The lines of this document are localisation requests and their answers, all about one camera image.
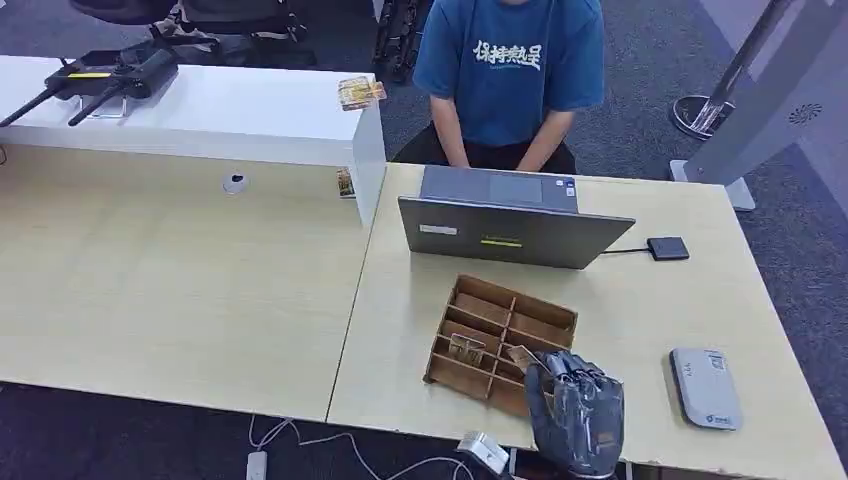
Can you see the stack of printed cards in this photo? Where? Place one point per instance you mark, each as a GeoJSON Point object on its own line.
{"type": "Point", "coordinates": [361, 93]}

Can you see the black tracked equipment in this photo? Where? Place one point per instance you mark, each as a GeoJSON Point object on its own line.
{"type": "Point", "coordinates": [397, 40]}

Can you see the person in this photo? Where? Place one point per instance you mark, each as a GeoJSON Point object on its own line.
{"type": "Point", "coordinates": [510, 73]}

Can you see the grey laptop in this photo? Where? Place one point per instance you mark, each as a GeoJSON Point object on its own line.
{"type": "Point", "coordinates": [510, 232]}

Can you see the white power strip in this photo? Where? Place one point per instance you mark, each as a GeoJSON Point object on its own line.
{"type": "Point", "coordinates": [256, 466]}

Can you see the white raised counter shelf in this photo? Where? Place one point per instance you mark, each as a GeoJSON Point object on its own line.
{"type": "Point", "coordinates": [232, 119]}

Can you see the brown printed card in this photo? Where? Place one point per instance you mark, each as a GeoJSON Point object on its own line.
{"type": "Point", "coordinates": [467, 350]}
{"type": "Point", "coordinates": [523, 358]}

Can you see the wooden card box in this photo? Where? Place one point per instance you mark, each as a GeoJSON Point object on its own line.
{"type": "Point", "coordinates": [503, 324]}

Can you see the chrome stanchion pole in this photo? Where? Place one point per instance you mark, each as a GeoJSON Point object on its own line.
{"type": "Point", "coordinates": [729, 79]}

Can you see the black remote controller with antennas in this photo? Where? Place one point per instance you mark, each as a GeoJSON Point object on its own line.
{"type": "Point", "coordinates": [119, 73]}

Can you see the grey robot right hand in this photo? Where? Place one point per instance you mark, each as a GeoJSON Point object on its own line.
{"type": "Point", "coordinates": [576, 417]}

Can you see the grey stand with round grille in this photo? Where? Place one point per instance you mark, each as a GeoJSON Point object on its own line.
{"type": "Point", "coordinates": [768, 119]}

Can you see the small white round cap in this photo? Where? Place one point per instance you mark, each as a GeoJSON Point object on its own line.
{"type": "Point", "coordinates": [234, 183]}

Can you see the black adapter box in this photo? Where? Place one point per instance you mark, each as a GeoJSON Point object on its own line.
{"type": "Point", "coordinates": [668, 248]}

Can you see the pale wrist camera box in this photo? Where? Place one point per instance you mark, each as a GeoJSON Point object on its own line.
{"type": "Point", "coordinates": [484, 452]}

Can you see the grey flat card reader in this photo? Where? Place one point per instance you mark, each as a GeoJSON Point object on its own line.
{"type": "Point", "coordinates": [705, 387]}

